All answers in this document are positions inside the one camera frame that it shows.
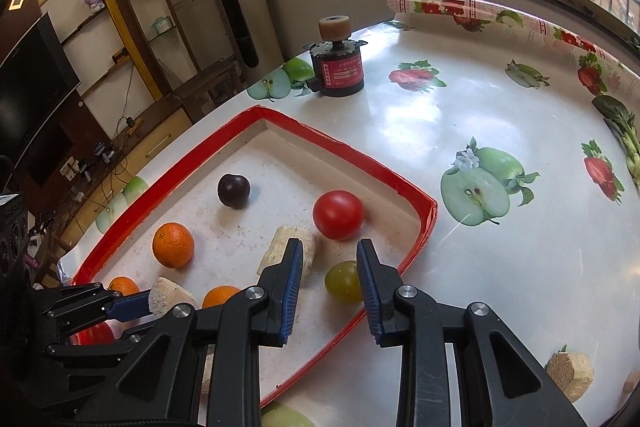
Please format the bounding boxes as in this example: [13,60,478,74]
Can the red-rimmed white tray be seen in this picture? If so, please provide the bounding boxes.
[70,105,438,408]

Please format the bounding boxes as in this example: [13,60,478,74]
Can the red tomato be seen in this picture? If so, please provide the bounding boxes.
[75,321,117,347]
[312,190,365,241]

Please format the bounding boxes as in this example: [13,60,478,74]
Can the fruit-print plastic tablecloth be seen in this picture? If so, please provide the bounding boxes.
[95,0,640,427]

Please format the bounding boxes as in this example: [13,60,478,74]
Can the black flat television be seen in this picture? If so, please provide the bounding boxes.
[0,12,82,168]

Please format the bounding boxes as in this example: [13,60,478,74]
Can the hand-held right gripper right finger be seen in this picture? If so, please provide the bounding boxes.
[356,238,589,427]

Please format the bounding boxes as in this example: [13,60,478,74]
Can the dark purple plum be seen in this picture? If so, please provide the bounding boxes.
[217,173,251,209]

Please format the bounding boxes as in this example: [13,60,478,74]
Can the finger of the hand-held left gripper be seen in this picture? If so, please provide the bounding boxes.
[46,319,161,365]
[31,282,152,333]

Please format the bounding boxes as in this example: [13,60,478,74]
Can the green grape fruit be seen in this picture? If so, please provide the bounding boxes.
[324,260,364,304]

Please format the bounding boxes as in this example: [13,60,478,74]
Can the beige fibrous chunk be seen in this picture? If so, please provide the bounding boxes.
[148,277,197,317]
[257,226,317,288]
[545,349,595,403]

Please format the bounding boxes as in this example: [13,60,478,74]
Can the small orange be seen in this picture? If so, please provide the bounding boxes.
[107,276,141,297]

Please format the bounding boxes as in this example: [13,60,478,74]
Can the wooden television cabinet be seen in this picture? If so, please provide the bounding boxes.
[30,97,193,258]

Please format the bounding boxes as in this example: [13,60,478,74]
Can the black motor with cork wheel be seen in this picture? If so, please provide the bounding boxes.
[306,15,368,98]

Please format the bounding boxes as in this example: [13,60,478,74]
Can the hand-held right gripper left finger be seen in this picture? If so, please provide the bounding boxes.
[115,238,305,427]

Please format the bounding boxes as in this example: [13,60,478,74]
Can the wooden display shelf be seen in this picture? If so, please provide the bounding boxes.
[30,0,201,102]

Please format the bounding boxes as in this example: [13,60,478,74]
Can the dark wooden stool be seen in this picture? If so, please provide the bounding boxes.
[172,59,246,120]

